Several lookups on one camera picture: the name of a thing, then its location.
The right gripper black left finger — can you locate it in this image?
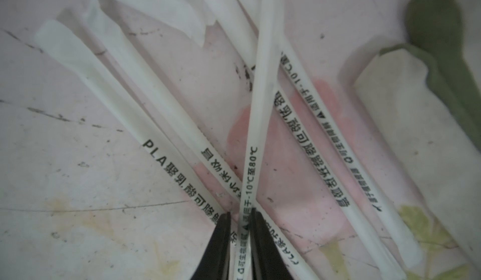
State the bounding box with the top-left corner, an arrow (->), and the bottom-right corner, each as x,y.
191,212 -> 231,280

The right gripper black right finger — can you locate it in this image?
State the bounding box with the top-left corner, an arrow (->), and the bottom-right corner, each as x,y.
249,208 -> 294,280

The straw white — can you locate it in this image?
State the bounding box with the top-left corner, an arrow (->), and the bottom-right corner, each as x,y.
233,0 -> 284,279

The pile of wrapped straws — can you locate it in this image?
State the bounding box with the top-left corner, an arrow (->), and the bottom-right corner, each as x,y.
31,0 -> 423,279

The pink floral table mat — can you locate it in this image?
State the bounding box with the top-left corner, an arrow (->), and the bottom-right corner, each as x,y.
1,0 -> 480,279

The white work glove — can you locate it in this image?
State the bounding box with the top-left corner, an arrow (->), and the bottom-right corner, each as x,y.
353,0 -> 480,266

